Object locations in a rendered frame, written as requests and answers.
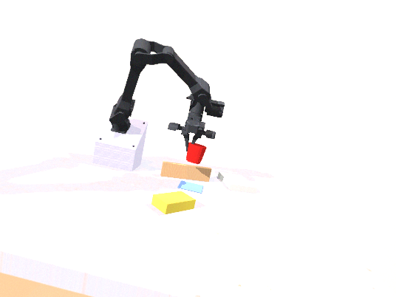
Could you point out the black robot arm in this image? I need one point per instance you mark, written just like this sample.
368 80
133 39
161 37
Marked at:
200 89

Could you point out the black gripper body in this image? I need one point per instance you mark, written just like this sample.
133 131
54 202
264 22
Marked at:
176 126

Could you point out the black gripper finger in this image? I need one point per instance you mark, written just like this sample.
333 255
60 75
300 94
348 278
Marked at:
186 137
195 139

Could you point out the yellow block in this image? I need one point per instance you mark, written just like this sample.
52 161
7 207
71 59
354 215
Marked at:
173 202

